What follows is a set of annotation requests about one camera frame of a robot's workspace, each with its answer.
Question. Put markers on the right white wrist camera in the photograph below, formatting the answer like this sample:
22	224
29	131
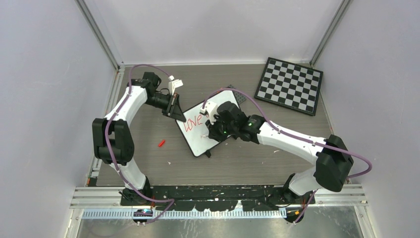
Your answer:
209	109

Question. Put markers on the black white checkerboard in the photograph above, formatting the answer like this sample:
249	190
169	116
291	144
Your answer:
290	85

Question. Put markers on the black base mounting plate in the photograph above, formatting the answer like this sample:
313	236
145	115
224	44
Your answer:
216	198

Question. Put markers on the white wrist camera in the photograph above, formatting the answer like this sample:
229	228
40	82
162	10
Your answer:
174	84
209	109

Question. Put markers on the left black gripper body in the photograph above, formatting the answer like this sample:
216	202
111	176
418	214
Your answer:
167	112

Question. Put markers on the white whiteboard with black frame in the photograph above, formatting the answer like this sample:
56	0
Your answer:
193	128

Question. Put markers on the grey lego baseplate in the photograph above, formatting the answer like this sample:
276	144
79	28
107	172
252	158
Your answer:
240	98

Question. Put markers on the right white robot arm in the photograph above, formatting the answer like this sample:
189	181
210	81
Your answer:
331	165

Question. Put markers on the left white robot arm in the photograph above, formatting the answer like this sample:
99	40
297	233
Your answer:
112	138

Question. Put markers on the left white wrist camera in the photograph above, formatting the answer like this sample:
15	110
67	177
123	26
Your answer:
174	84

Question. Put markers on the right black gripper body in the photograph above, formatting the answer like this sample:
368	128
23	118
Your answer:
221	130

